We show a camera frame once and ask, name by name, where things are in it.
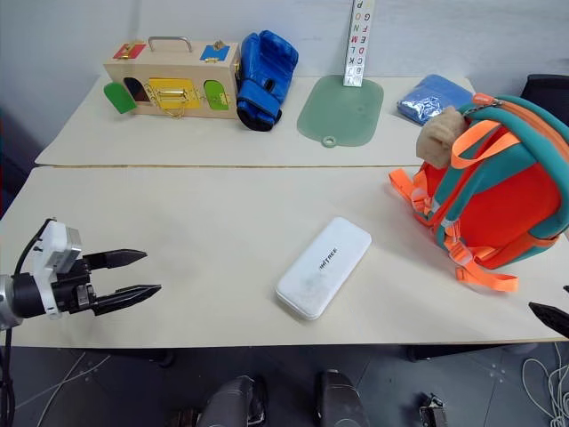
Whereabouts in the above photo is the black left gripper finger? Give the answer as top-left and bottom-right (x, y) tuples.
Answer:
(92, 284), (163, 318)
(84, 248), (148, 272)

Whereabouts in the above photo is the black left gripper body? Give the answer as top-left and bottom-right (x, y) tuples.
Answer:
(50, 256), (98, 316)

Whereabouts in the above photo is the orange and teal backpack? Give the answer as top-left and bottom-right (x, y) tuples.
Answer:
(388, 93), (569, 294)

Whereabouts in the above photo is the white rectangular case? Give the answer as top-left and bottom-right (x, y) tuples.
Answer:
(275, 216), (373, 321)

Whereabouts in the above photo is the black table foot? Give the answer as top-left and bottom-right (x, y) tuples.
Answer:
(144, 348), (175, 369)

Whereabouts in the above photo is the dark rounded shape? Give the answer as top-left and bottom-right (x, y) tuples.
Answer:
(315, 369), (371, 427)
(195, 375), (269, 427)

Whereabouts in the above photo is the wooden lock puzzle box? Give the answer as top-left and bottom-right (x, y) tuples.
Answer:
(102, 36), (243, 121)

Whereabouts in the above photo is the blue boxing glove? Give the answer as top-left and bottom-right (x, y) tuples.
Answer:
(235, 29), (300, 133)

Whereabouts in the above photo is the blue cloth in plastic wrap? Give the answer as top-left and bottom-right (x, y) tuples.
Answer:
(396, 73), (476, 128)

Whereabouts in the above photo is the green silicone mat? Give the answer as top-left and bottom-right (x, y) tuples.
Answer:
(296, 74), (385, 149)

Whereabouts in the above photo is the white alphabet letter strip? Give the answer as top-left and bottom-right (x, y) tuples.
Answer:
(342, 0), (377, 88)

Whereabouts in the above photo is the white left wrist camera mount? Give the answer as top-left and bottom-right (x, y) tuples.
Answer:
(31, 218), (84, 320)

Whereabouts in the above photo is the white cable bundle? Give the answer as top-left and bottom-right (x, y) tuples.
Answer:
(521, 341), (569, 427)

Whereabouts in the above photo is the thin white floor cable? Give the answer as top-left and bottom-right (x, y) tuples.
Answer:
(24, 350), (113, 413)

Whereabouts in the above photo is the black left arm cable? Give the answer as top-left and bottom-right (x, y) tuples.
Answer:
(0, 217), (59, 427)

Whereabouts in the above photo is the small black metal bracket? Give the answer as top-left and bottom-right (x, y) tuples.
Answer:
(418, 391), (449, 427)

